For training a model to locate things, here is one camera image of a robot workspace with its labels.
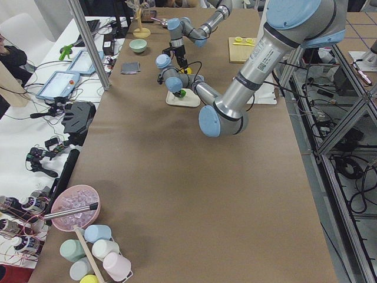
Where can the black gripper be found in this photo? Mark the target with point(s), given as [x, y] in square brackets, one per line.
[179, 52]
[177, 93]

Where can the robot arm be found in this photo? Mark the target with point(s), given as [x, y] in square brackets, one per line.
[289, 24]
[182, 27]

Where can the cream rabbit tray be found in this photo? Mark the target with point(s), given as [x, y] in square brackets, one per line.
[189, 100]

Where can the metal scoop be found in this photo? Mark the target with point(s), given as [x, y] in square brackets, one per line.
[161, 21]

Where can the mint green bowl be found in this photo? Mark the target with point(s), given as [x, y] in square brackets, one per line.
[138, 45]

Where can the wooden mug tree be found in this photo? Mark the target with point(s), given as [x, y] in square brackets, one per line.
[140, 31]

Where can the grey folded cloth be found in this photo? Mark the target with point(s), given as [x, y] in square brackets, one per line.
[130, 68]

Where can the wooden cutting board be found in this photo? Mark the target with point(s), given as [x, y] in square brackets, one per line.
[239, 52]

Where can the blue teach pendant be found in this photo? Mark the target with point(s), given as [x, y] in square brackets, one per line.
[82, 64]
[60, 84]

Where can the pink bowl with ice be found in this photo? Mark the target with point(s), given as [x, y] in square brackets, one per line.
[76, 197]

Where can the light blue plastic cup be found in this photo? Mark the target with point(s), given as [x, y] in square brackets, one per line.
[94, 233]

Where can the pale green plastic cup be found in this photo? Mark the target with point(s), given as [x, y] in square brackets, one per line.
[101, 248]

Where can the pink plastic cup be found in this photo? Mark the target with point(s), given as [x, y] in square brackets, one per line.
[117, 266]

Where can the mint plastic cup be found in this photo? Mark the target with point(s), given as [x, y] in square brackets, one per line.
[72, 250]

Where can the grey plastic cup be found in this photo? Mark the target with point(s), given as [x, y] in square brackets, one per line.
[80, 269]

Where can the yellow plastic cup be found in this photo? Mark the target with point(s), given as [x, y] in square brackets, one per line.
[90, 278]

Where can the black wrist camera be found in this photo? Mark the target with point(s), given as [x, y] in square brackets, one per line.
[160, 79]
[169, 51]

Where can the aluminium frame post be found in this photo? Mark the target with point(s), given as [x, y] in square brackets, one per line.
[79, 18]

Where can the white wire cup rack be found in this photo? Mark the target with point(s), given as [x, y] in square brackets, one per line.
[117, 266]

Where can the wooden rack handle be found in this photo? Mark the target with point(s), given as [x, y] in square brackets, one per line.
[92, 262]

